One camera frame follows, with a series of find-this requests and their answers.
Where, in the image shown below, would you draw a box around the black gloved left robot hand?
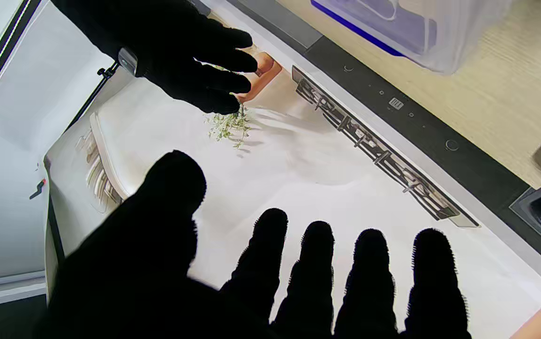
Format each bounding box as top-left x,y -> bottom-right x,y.
35,151 -> 471,339

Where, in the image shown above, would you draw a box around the printed kitchen backdrop cloth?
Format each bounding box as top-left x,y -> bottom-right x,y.
44,0 -> 541,339

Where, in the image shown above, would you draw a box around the black backdrop frame bar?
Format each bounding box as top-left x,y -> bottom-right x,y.
0,0 -> 42,125

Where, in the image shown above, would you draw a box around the small black red hook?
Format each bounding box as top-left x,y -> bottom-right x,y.
29,179 -> 47,200

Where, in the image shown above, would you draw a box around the clear plastic container blue flaps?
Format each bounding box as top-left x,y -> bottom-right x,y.
311,0 -> 514,75

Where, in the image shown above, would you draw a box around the black clamp rod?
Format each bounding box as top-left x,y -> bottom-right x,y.
66,61 -> 121,135

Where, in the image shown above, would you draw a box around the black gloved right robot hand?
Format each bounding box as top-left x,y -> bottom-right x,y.
51,0 -> 258,115

